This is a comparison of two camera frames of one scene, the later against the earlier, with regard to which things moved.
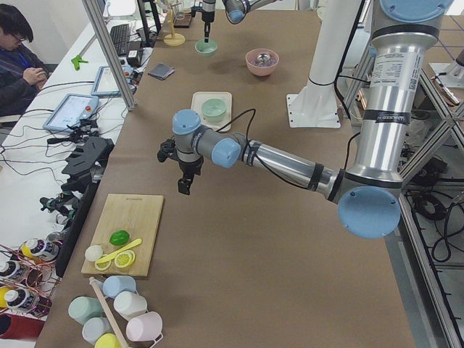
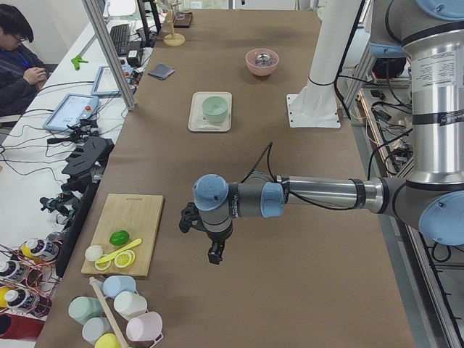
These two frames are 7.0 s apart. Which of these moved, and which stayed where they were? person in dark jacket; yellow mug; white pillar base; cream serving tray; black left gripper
Moved: black left gripper
Stayed: yellow mug; white pillar base; cream serving tray; person in dark jacket
